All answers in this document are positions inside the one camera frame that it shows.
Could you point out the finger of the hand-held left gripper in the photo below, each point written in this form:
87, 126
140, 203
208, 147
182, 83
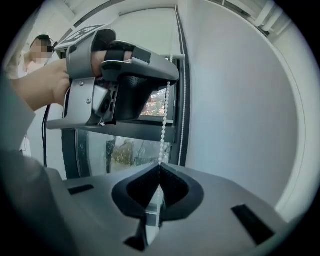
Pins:
160, 71

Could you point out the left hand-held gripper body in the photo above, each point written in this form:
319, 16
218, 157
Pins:
80, 100

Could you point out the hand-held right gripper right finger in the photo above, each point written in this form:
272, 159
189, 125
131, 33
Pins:
217, 207

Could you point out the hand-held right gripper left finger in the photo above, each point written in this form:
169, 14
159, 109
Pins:
105, 207

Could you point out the white roller blind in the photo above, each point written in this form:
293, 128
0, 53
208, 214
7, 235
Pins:
150, 32

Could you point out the person's left forearm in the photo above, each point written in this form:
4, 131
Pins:
42, 85

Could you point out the person's left hand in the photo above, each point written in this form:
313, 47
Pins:
98, 62

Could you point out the white ceiling pipe bundle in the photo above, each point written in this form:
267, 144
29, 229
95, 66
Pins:
272, 15

